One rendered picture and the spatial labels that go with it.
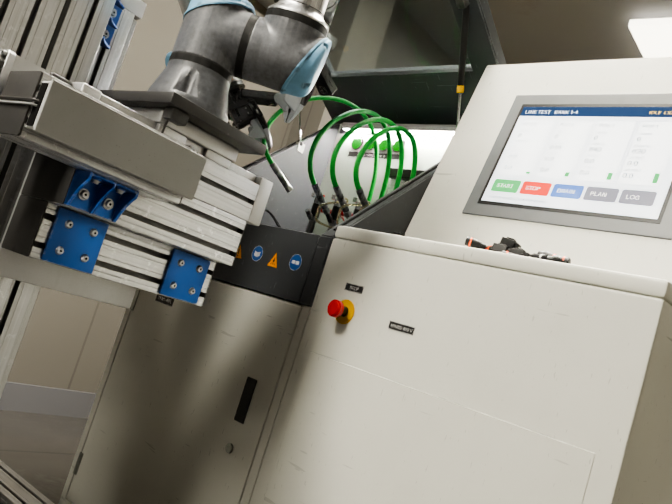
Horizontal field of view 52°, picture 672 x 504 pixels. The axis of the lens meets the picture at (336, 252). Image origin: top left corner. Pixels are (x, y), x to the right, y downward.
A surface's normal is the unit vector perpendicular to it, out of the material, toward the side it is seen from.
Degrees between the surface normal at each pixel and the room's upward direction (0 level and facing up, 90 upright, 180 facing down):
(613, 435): 90
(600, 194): 76
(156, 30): 90
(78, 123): 90
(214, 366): 90
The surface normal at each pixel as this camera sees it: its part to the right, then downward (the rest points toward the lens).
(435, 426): -0.64, -0.29
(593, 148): -0.55, -0.50
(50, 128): 0.75, 0.17
